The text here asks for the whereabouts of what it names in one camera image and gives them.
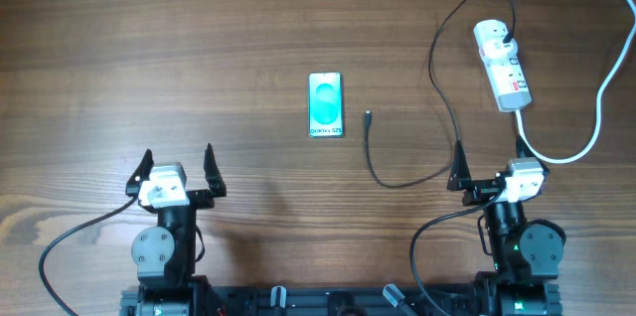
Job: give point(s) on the Galaxy smartphone teal screen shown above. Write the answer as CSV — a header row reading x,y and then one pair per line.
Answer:
x,y
325,105

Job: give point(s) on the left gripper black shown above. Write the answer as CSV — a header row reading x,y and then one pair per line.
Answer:
x,y
202,199

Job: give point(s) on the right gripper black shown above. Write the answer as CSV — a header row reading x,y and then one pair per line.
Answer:
x,y
461,180

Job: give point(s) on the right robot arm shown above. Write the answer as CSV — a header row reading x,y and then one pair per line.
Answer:
x,y
526,254

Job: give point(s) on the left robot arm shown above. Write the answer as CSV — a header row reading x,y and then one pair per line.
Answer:
x,y
165,255

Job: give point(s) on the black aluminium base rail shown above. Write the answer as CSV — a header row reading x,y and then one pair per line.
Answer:
x,y
453,299

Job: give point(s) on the white USB charger plug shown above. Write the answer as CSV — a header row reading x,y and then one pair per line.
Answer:
x,y
496,50

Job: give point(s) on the white power strip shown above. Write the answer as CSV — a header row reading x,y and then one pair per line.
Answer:
x,y
506,78

